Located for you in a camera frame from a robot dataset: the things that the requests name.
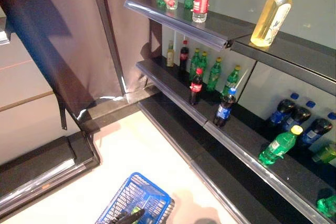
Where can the black metal frame pole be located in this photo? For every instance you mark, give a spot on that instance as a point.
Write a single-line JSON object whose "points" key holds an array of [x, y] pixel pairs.
{"points": [[110, 32]]}

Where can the large yellow tea bottle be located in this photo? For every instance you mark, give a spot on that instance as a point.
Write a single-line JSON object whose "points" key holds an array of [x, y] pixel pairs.
{"points": [[273, 14]]}

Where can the green soda can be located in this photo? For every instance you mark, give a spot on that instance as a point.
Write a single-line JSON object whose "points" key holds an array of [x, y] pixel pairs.
{"points": [[325, 154], [136, 210]]}

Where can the small yellow tea bottle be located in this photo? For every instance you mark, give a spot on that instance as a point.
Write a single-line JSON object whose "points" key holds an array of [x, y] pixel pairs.
{"points": [[170, 56]]}

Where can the dark cola bottle red label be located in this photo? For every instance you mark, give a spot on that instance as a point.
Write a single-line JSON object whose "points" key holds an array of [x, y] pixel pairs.
{"points": [[184, 56], [196, 87]]}

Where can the black glossy gondola base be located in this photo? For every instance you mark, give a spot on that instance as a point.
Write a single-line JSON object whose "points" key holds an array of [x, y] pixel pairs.
{"points": [[39, 161]]}

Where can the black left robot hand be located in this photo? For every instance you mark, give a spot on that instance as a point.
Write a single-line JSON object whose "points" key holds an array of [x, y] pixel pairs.
{"points": [[128, 217]]}

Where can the dark glossy upright panel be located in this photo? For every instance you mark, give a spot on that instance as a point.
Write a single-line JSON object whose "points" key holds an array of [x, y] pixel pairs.
{"points": [[39, 37]]}

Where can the blue plastic shopping basket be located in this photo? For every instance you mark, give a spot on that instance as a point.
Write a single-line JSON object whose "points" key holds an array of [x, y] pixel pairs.
{"points": [[123, 195]]}

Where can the brown fabric curtain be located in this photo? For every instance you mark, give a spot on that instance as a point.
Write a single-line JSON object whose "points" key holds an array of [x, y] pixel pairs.
{"points": [[78, 24]]}

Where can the black shelf base plinth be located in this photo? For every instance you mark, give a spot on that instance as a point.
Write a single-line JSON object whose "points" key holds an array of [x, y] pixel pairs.
{"points": [[199, 140]]}

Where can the black metal shelf board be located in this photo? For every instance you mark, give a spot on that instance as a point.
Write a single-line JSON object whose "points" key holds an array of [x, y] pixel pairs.
{"points": [[275, 179], [173, 87], [288, 53], [210, 28]]}

